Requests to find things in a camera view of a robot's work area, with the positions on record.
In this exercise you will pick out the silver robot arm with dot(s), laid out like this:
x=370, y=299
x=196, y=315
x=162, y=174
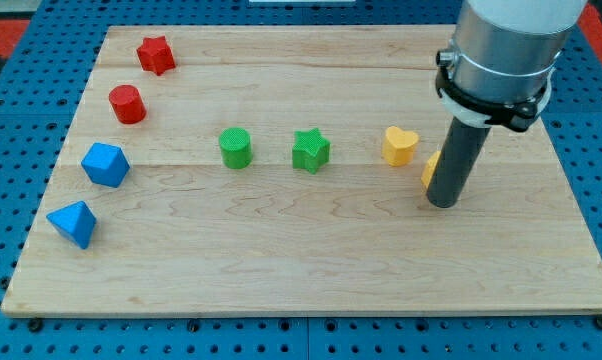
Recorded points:
x=497, y=67

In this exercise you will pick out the yellow hexagon block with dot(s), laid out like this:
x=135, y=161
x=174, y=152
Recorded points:
x=429, y=169

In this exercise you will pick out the green star block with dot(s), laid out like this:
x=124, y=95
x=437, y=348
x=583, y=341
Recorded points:
x=311, y=150

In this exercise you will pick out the red star block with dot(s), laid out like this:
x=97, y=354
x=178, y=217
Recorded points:
x=155, y=55

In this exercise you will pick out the red cylinder block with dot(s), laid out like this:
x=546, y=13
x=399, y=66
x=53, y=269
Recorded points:
x=127, y=104

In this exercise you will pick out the light wooden board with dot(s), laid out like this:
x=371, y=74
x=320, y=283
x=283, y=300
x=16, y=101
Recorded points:
x=184, y=236

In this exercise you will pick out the green cylinder block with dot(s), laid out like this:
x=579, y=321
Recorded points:
x=235, y=147

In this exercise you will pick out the blue cube block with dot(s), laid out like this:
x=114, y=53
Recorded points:
x=105, y=164

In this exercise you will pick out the yellow heart block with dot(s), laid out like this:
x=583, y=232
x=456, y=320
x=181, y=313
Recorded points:
x=399, y=146

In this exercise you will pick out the blue triangular block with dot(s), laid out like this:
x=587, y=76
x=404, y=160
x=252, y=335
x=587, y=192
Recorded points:
x=74, y=222

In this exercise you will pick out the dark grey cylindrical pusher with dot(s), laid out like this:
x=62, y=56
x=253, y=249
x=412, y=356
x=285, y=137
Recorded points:
x=461, y=148

